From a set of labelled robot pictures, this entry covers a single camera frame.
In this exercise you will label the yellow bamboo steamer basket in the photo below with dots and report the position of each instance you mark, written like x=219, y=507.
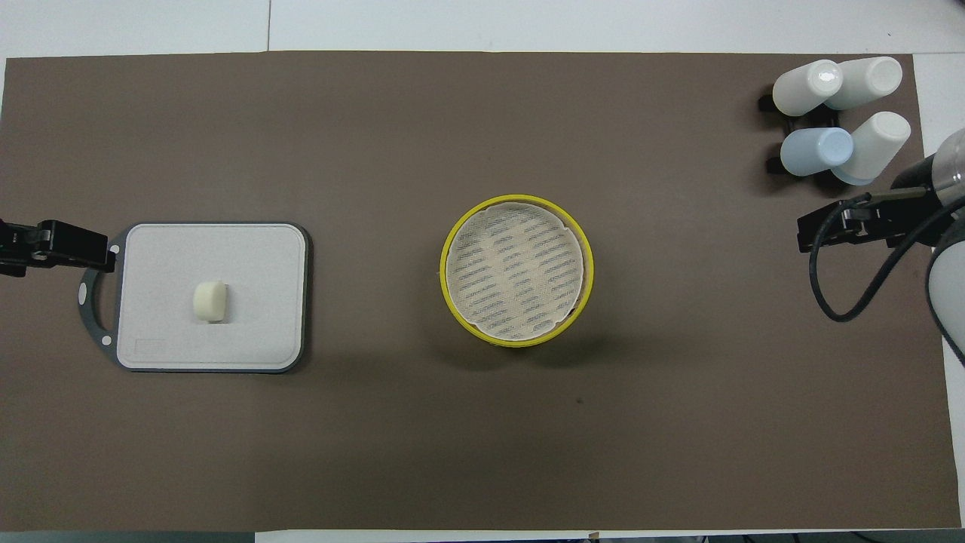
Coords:
x=520, y=345

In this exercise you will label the light blue plastic cup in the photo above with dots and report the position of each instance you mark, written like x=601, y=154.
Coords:
x=818, y=151

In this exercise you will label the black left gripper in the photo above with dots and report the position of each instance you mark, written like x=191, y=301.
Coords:
x=71, y=245

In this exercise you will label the brown table mat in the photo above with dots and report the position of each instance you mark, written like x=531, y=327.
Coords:
x=482, y=452

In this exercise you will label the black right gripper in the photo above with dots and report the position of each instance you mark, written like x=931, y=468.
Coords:
x=905, y=226

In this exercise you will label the white steamed bun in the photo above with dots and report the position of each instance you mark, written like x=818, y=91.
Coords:
x=210, y=301

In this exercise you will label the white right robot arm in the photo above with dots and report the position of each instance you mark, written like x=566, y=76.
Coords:
x=951, y=286

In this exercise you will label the white cutting board grey rim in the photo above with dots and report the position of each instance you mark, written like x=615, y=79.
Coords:
x=249, y=317

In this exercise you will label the white plastic cup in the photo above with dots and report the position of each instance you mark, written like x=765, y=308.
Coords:
x=871, y=79
x=803, y=90
x=878, y=143

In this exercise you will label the yellow bamboo steamer lid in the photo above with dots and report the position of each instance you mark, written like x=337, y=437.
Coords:
x=516, y=271

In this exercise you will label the black cup rack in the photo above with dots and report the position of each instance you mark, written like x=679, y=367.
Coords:
x=776, y=164

